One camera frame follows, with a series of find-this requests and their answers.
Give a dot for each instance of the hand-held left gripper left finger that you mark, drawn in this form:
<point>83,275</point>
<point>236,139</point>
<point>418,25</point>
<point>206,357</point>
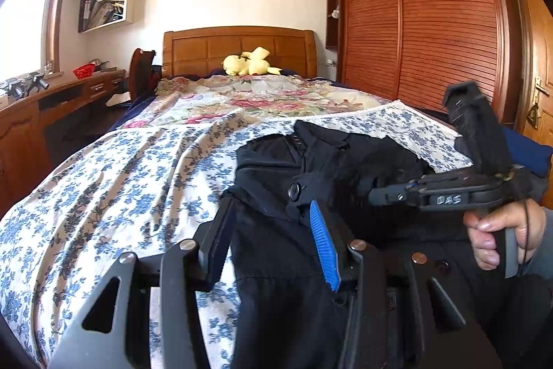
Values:
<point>218,239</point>

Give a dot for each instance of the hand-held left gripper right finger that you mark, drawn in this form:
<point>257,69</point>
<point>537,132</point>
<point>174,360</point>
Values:
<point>325,248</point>

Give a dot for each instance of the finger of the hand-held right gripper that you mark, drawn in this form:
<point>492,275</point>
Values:
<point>393,195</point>

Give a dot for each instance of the black double-breasted coat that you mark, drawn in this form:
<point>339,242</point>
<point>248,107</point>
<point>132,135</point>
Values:
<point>268,308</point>

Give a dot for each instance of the person's right forearm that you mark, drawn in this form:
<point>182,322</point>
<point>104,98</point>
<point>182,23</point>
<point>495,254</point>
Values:
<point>548,239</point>

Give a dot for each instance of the person's right hand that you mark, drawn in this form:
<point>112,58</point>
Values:
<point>490,239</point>

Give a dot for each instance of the navy bed sheet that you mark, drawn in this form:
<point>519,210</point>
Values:
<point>430,115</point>

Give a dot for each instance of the hanging key tag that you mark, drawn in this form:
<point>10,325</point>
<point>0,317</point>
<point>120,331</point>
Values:
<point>533,117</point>

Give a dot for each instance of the folded blue garment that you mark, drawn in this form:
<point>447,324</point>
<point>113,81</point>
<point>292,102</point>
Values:
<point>535,155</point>

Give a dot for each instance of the wooden door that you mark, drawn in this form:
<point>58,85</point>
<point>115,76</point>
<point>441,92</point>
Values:
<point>542,32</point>

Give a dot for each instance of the blue floral bed sheet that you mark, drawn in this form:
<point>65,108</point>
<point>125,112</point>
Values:
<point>108,187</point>

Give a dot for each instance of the wooden slatted wardrobe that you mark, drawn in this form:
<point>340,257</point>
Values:
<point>432,14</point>

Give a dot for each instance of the pink floral quilt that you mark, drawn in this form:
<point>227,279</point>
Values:
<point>259,101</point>

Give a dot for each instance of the white paper sheet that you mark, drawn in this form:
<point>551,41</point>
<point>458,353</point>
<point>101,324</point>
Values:
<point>117,100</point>

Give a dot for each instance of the yellow plush toy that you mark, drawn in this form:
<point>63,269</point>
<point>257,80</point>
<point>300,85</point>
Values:
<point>246,64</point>

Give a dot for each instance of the wooden chair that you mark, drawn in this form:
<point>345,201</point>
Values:
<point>140,70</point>

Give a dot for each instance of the small white ornament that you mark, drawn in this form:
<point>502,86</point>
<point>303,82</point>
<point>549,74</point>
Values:
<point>335,13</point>

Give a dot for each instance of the wooden bed headboard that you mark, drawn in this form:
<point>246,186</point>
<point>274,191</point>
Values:
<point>194,49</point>

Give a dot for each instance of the metal bowl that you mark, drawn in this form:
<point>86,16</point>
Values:
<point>97,64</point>

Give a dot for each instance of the red basket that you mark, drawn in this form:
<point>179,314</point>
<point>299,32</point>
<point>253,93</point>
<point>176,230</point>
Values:
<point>84,71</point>

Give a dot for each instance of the wooden desk with cabinets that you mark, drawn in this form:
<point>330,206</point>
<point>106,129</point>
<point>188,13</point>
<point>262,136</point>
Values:
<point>21,127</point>

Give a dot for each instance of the black gadget on desk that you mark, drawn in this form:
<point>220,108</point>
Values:
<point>26,83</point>

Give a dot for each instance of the row of files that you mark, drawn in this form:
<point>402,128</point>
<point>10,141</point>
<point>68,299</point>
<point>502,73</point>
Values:
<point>99,14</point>

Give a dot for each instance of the window with wooden frame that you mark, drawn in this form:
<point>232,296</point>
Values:
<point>26,6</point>

